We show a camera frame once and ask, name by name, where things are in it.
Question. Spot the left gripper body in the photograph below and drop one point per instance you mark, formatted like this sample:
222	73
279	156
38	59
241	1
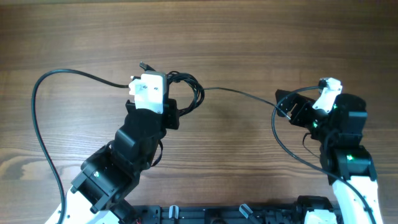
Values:
166	120

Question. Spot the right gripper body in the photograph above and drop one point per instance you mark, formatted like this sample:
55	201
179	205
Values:
306	116

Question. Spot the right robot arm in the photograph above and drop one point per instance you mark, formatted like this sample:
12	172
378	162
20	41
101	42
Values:
337	120

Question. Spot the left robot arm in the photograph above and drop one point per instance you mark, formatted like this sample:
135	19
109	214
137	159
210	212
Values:
98	192

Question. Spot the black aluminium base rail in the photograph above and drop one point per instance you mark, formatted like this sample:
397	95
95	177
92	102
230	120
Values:
306	209

